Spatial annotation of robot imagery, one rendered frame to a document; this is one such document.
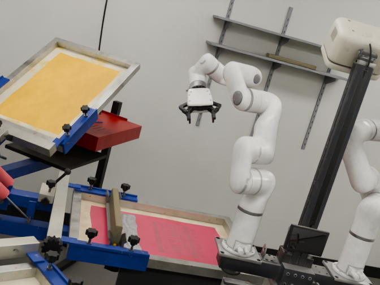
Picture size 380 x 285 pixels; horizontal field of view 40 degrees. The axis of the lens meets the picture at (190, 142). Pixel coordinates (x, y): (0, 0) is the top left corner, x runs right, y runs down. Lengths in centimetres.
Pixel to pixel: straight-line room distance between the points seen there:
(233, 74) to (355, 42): 43
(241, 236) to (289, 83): 266
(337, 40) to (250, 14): 242
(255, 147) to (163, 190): 267
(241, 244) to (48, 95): 150
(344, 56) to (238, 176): 55
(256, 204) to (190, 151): 251
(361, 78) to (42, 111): 167
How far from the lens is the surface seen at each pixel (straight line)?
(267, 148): 182
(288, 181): 465
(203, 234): 246
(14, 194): 221
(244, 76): 190
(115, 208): 221
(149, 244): 222
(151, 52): 411
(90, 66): 312
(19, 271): 180
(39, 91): 298
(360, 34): 188
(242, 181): 177
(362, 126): 196
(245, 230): 188
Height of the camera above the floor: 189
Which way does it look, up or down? 13 degrees down
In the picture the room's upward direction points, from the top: 16 degrees clockwise
